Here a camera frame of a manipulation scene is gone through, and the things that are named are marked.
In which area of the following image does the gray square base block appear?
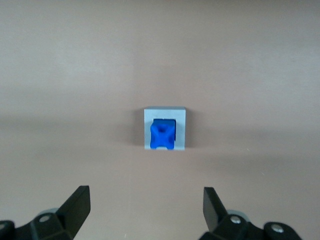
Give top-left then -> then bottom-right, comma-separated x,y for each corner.
143,105 -> 187,152

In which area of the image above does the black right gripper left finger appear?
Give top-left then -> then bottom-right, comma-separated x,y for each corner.
0,185 -> 91,240

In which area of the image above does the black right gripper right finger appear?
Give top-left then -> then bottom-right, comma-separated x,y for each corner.
199,186 -> 302,240

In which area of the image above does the blue plastic part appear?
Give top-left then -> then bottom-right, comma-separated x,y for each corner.
149,118 -> 177,151

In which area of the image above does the brown table cover sheet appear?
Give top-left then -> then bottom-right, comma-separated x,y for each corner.
0,0 -> 320,240

